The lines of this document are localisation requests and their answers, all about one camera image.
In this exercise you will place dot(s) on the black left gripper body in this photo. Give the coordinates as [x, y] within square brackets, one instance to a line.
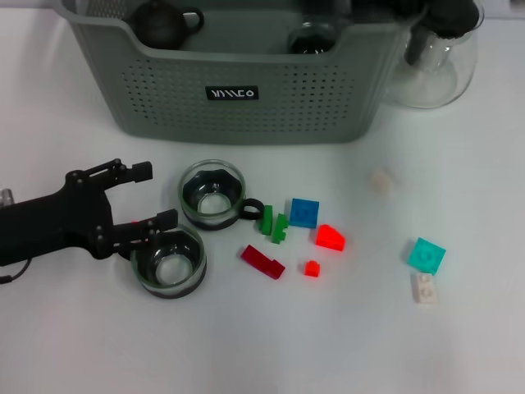
[53, 225]

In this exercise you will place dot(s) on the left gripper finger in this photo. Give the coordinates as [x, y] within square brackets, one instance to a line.
[141, 171]
[166, 219]

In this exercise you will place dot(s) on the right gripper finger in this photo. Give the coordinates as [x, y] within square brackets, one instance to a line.
[328, 5]

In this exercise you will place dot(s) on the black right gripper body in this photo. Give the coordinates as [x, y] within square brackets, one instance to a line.
[389, 8]

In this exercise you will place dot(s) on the glass teacup black holder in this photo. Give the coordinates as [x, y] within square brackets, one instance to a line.
[313, 41]
[193, 191]
[184, 262]

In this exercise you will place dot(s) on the dark red long brick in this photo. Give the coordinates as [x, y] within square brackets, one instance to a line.
[258, 258]

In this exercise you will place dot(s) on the green toy brick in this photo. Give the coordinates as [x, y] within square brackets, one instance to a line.
[266, 221]
[280, 230]

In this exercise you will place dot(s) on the small white toy brick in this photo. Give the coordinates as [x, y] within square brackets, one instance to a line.
[382, 180]

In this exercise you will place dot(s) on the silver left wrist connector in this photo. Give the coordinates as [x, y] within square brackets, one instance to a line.
[6, 198]

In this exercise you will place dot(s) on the glass carafe black lid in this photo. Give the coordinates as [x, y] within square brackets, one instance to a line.
[435, 82]

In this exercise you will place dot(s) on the grey-green perforated plastic basket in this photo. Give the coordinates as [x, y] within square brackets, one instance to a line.
[246, 119]

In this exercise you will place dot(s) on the blue square toy plate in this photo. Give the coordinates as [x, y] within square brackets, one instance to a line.
[304, 212]

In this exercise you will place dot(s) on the dark brown clay teapot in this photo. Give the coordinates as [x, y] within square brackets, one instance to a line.
[158, 28]

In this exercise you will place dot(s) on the red sloped toy brick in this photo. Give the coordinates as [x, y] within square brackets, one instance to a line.
[330, 239]

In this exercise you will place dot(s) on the teal square toy plate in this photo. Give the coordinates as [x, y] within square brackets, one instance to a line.
[426, 255]

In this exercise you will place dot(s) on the white flat toy plate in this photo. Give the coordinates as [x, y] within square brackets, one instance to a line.
[424, 289]

